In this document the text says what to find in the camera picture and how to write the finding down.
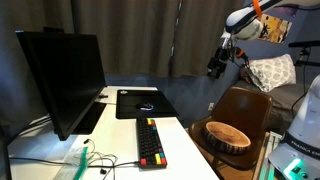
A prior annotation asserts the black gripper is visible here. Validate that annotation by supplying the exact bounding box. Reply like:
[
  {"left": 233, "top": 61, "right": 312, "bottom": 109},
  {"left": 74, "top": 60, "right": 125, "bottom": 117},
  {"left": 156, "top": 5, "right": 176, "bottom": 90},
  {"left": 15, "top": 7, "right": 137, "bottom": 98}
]
[{"left": 207, "top": 46, "right": 232, "bottom": 80}]

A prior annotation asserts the black keyboard with coloured keys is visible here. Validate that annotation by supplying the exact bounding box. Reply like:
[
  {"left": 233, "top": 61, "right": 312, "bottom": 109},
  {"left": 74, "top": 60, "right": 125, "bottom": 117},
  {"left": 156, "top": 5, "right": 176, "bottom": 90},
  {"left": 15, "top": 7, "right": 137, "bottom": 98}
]
[{"left": 135, "top": 117, "right": 168, "bottom": 169}]

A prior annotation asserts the grey-brown curtain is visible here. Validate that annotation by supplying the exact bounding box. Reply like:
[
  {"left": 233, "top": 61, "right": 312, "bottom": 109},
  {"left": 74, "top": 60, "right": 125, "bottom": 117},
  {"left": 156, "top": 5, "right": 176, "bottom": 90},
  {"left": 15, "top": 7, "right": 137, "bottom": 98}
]
[
  {"left": 0, "top": 0, "right": 179, "bottom": 134},
  {"left": 173, "top": 0, "right": 249, "bottom": 78}
]

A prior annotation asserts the brown wooden chair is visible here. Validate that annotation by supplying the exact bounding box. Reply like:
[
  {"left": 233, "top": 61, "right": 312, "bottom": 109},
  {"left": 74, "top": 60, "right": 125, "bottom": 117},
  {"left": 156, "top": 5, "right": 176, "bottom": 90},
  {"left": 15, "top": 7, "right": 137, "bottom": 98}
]
[{"left": 188, "top": 86, "right": 274, "bottom": 180}]

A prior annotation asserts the grey patterned pillow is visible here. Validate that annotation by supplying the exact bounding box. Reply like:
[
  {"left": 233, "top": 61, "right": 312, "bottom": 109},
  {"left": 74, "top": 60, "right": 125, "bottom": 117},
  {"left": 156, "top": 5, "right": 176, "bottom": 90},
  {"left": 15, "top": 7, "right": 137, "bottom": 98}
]
[{"left": 248, "top": 53, "right": 297, "bottom": 93}]

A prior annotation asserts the round wood slab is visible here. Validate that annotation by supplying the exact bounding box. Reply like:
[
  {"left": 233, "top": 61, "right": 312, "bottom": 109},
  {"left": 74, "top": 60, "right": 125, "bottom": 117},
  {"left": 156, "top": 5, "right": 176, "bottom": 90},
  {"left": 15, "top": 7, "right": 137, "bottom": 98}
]
[{"left": 203, "top": 121, "right": 252, "bottom": 156}]

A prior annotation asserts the grey bed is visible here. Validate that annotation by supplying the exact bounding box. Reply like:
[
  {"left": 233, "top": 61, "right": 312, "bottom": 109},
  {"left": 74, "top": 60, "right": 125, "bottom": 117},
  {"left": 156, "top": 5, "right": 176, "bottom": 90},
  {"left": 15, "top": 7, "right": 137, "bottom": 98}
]
[{"left": 233, "top": 79, "right": 320, "bottom": 133}]

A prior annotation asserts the black glowing computer mouse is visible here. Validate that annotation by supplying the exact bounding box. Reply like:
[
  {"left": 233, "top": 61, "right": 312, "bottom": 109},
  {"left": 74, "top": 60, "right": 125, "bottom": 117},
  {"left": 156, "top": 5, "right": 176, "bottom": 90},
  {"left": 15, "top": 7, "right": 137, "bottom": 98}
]
[{"left": 135, "top": 102, "right": 155, "bottom": 112}]

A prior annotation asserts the black mouse pad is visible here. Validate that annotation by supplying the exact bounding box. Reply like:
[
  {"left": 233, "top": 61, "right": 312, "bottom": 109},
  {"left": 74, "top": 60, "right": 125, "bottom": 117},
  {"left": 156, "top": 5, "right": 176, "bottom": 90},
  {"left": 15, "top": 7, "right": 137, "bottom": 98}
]
[{"left": 115, "top": 89, "right": 180, "bottom": 120}]

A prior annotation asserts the black monitor stand base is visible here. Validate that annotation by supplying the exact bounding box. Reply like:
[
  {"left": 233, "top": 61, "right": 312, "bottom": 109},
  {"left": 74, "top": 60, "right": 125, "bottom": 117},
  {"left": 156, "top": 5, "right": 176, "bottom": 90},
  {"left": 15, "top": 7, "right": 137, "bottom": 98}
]
[{"left": 71, "top": 101, "right": 108, "bottom": 136}]

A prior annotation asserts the black computer monitor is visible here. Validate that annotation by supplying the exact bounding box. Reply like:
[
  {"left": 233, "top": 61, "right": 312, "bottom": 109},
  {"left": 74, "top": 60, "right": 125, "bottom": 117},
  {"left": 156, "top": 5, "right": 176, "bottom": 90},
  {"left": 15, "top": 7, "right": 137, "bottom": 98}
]
[{"left": 14, "top": 30, "right": 107, "bottom": 142}]

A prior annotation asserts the clear plastic bag green strip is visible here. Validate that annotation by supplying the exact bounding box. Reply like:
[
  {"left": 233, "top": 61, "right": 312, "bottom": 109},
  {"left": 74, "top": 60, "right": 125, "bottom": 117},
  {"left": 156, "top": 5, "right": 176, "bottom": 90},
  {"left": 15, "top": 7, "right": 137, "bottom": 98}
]
[{"left": 52, "top": 146, "right": 90, "bottom": 180}]

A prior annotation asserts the white earphone cable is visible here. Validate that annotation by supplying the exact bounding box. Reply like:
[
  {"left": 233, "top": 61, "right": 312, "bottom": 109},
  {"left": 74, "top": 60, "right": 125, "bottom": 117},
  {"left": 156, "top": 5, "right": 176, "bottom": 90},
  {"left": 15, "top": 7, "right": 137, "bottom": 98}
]
[{"left": 82, "top": 138, "right": 119, "bottom": 180}]

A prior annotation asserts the black keyboard cable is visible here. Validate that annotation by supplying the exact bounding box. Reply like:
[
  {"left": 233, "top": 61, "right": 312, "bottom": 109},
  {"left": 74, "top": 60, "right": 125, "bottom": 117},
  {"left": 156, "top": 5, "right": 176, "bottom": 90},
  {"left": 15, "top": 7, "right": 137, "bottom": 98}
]
[{"left": 9, "top": 155, "right": 140, "bottom": 168}]

